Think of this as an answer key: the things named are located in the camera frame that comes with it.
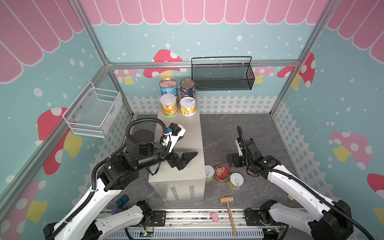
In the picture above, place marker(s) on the wooden mallet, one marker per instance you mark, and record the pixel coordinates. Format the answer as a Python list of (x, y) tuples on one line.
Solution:
[(227, 201)]

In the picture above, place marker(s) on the blue chicken noodle soup can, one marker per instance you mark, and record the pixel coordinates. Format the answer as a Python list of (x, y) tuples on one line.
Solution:
[(169, 86)]

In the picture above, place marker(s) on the red lid flat tin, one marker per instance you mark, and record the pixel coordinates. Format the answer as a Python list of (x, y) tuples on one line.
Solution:
[(222, 173)]

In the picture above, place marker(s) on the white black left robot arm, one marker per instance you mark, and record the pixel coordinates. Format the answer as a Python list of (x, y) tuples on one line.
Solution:
[(149, 142)]

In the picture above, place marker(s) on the white lid small can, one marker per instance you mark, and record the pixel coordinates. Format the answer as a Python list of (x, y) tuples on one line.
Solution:
[(188, 106)]

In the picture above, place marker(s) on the dark chopped tomatoes can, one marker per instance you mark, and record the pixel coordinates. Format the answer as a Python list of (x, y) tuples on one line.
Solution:
[(187, 88)]

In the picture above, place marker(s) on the teal small block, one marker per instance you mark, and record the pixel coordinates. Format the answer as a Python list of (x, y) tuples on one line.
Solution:
[(122, 201)]

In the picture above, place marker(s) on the yellow can silver lid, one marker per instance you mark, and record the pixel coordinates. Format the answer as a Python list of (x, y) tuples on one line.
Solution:
[(236, 181)]

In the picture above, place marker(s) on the white wire mesh basket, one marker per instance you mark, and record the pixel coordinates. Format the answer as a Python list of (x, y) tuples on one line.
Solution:
[(93, 112)]

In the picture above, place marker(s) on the green yellow white lid can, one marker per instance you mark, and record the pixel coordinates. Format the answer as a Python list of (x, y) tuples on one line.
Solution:
[(169, 105)]

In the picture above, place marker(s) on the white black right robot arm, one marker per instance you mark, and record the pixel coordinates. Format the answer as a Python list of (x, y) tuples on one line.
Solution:
[(322, 217)]

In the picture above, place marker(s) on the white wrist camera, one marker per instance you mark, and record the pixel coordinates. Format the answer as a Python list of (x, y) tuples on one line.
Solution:
[(239, 146), (170, 139)]

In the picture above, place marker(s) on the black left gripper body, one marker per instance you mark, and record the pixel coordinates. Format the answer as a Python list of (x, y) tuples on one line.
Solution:
[(172, 159)]

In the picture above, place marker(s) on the grey metal cabinet counter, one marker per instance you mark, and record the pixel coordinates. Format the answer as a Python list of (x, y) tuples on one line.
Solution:
[(183, 179)]

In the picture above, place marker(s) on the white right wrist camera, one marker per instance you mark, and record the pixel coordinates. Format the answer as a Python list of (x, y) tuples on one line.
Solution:
[(239, 146)]

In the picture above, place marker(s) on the black wire mesh basket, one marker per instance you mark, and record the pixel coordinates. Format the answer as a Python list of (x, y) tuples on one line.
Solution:
[(222, 73)]

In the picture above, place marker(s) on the pink eraser blob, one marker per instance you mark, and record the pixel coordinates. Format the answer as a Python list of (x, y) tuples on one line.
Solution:
[(214, 217)]

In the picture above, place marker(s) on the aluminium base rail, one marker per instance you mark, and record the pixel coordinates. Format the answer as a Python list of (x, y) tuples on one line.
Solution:
[(196, 224)]

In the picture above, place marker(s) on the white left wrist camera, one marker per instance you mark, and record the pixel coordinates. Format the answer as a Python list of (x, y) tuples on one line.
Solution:
[(170, 139)]

